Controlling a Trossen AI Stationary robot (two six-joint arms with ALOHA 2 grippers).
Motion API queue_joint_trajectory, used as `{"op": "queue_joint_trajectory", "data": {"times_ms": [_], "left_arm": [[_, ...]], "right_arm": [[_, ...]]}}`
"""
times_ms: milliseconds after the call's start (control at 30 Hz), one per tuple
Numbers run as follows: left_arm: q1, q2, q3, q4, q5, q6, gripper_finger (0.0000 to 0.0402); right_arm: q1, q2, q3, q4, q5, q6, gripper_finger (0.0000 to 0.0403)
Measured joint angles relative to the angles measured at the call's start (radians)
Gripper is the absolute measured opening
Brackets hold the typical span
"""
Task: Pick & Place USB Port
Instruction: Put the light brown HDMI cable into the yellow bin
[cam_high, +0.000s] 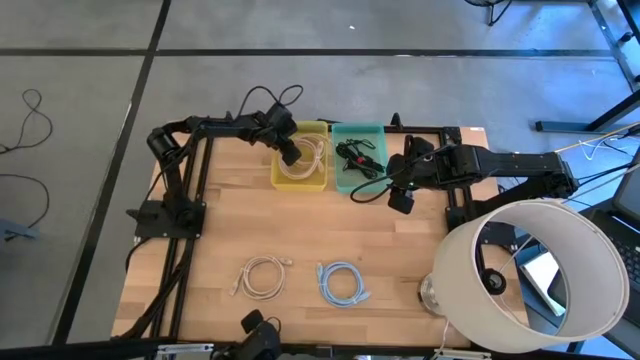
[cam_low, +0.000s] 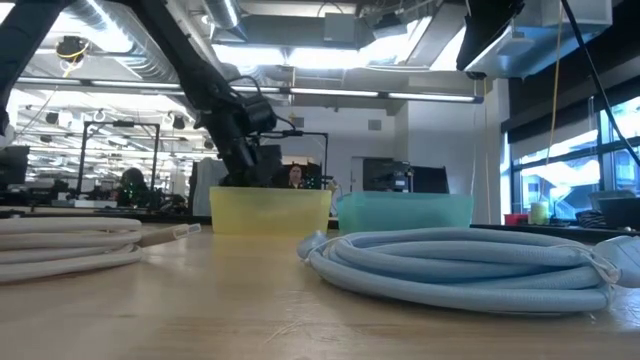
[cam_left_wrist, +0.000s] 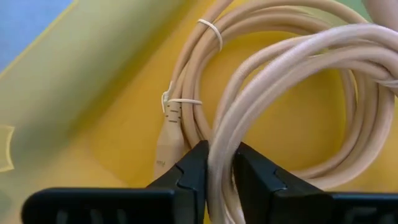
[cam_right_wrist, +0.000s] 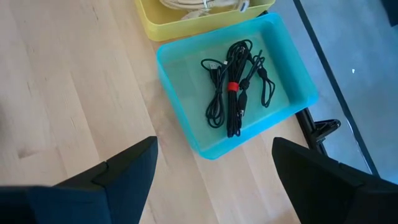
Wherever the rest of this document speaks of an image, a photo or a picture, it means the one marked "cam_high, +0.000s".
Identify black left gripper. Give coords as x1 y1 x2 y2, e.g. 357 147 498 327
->
254 102 305 168

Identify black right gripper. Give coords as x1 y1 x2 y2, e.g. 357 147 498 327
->
387 135 441 215

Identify black cable with red connector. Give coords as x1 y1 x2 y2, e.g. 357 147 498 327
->
335 139 387 181

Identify green translucent plastic bin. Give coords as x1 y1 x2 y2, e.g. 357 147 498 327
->
330 122 392 196

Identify yellow translucent plastic bin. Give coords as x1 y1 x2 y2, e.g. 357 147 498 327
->
270 119 332 193

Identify table lamp white shade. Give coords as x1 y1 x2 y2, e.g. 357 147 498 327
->
418 197 631 354

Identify white tablet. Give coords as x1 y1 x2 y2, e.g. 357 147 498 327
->
519 251 570 317

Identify black stand base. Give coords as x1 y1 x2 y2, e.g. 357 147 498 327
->
463 0 515 27

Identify black jointed device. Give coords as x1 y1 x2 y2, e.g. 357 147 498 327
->
212 308 284 360

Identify black laptop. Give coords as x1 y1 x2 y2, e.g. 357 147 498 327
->
584 159 640 331

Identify black rig beam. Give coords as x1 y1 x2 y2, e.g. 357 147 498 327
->
0 338 640 360

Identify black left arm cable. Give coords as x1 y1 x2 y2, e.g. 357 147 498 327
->
237 83 305 121

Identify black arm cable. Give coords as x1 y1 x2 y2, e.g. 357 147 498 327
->
349 144 444 204
237 83 305 121

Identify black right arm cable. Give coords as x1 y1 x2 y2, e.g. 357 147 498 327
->
349 144 444 204

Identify black aluminium table frame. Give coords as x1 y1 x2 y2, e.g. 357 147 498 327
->
113 112 481 346

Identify light blue coiled ethernet cable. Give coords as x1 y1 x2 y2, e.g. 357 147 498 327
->
315 260 373 309

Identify black neighbouring table frame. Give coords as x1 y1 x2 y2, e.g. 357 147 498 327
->
534 0 640 135

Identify off-white coiled ethernet cable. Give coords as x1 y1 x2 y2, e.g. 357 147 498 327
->
228 254 295 303

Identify pale yellow cord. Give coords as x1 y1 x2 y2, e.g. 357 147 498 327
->
539 122 640 161

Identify silver metal bracket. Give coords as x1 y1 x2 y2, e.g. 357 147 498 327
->
433 348 494 360
156 342 215 356

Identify black cable bundle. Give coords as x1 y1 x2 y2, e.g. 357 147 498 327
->
117 237 197 342

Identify black floor cable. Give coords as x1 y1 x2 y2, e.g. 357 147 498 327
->
0 88 54 154
0 173 51 231

